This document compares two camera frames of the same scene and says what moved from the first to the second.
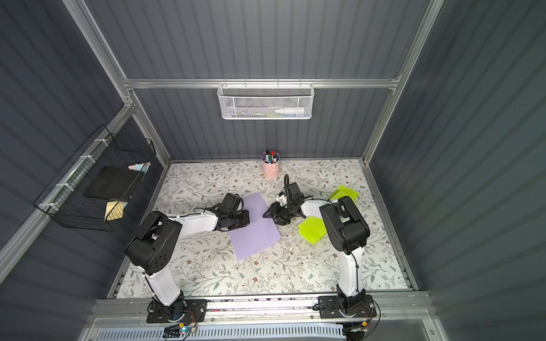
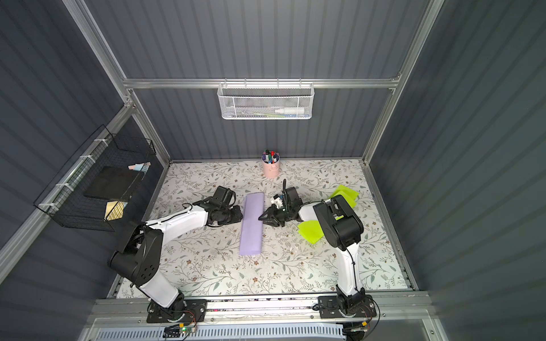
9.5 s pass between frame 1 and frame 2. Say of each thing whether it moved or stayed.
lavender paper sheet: moved
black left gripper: moved
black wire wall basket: stayed
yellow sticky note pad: stayed
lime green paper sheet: stayed
